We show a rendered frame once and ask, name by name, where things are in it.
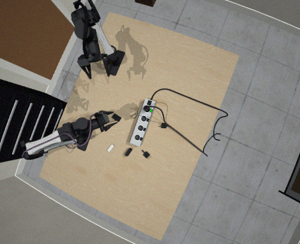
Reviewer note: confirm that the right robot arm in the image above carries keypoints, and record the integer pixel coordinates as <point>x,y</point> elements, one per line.
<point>51,141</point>

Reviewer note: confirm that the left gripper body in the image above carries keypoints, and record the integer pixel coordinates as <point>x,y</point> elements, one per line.
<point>92,48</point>

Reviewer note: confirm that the black rectangular plug with two brass pins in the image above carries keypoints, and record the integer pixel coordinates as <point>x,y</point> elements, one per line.
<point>128,152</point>

